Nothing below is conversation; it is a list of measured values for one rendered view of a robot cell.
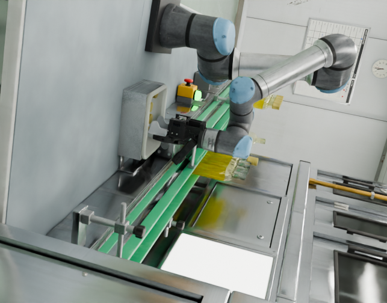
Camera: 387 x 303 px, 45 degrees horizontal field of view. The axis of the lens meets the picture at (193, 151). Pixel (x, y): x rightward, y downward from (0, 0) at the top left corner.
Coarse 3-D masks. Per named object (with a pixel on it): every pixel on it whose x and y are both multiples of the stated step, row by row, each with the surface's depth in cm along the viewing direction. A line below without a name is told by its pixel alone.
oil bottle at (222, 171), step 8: (208, 160) 179; (200, 168) 177; (208, 168) 176; (216, 168) 175; (224, 168) 174; (232, 168) 176; (208, 176) 177; (216, 176) 176; (224, 176) 175; (232, 176) 176
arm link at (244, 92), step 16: (320, 48) 146; (336, 48) 146; (352, 48) 149; (288, 64) 143; (304, 64) 144; (320, 64) 146; (336, 64) 151; (240, 80) 139; (256, 80) 141; (272, 80) 141; (288, 80) 143; (240, 96) 137; (256, 96) 140; (240, 112) 144
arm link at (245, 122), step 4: (252, 112) 148; (232, 116) 147; (236, 116) 146; (240, 116) 145; (244, 116) 145; (248, 116) 146; (252, 116) 152; (232, 120) 149; (236, 120) 148; (240, 120) 147; (244, 120) 147; (248, 120) 148; (252, 120) 154; (228, 124) 150; (232, 124) 148; (236, 124) 148; (240, 124) 148; (244, 124) 148; (248, 124) 150; (244, 128) 148; (248, 128) 149; (248, 132) 150
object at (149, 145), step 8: (160, 88) 148; (152, 96) 142; (160, 96) 156; (160, 104) 157; (152, 112) 159; (160, 112) 158; (144, 120) 144; (152, 120) 160; (144, 128) 144; (144, 136) 145; (144, 144) 146; (152, 144) 159; (144, 152) 147; (152, 152) 155
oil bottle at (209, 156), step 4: (204, 156) 182; (208, 156) 183; (212, 156) 183; (216, 156) 184; (220, 156) 184; (216, 160) 181; (220, 160) 181; (224, 160) 181; (228, 160) 182; (232, 160) 183; (232, 164) 180; (236, 164) 181
